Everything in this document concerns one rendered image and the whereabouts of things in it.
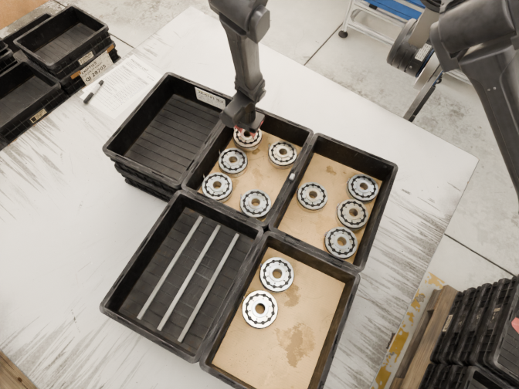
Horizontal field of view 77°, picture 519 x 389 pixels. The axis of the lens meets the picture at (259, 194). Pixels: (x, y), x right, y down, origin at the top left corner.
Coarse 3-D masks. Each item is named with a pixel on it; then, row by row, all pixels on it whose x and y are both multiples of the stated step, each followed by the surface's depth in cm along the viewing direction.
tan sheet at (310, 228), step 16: (320, 160) 119; (304, 176) 115; (320, 176) 116; (336, 176) 116; (352, 176) 116; (336, 192) 113; (288, 208) 110; (368, 208) 111; (288, 224) 107; (304, 224) 108; (320, 224) 108; (336, 224) 108; (304, 240) 105; (320, 240) 105; (352, 256) 103
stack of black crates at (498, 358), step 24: (480, 288) 148; (504, 288) 134; (456, 312) 156; (480, 312) 138; (504, 312) 125; (456, 336) 145; (480, 336) 127; (504, 336) 117; (432, 360) 152; (456, 360) 133; (480, 360) 121; (504, 360) 123; (504, 384) 120
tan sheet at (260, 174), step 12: (264, 132) 123; (228, 144) 120; (264, 144) 121; (252, 156) 118; (264, 156) 118; (216, 168) 115; (252, 168) 116; (264, 168) 116; (276, 168) 116; (288, 168) 117; (240, 180) 114; (252, 180) 114; (264, 180) 114; (276, 180) 114; (240, 192) 112; (276, 192) 112; (228, 204) 110; (252, 204) 110
